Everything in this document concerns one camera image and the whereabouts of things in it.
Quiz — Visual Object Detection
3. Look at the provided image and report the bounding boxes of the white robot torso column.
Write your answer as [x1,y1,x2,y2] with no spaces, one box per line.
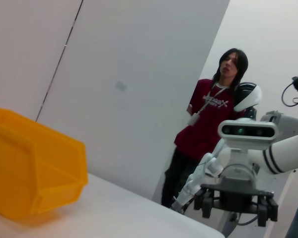
[223,111,298,238]

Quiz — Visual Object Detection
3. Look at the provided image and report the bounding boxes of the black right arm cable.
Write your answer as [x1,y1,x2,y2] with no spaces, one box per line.
[229,213,259,226]

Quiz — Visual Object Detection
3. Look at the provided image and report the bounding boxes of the white lanyard badge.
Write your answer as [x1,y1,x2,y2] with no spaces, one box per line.
[188,84,226,126]

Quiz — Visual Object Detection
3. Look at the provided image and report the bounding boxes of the yellow plastic bin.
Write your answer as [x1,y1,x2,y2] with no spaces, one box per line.
[0,106,89,220]

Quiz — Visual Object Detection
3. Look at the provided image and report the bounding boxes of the white black-visor robot head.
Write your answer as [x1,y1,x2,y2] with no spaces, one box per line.
[233,81,263,120]

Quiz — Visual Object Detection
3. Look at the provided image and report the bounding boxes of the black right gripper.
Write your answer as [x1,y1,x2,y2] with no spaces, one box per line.
[193,178,279,228]

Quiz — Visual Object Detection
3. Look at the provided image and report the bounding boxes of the person in red shirt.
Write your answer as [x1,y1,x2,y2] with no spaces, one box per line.
[161,48,250,209]

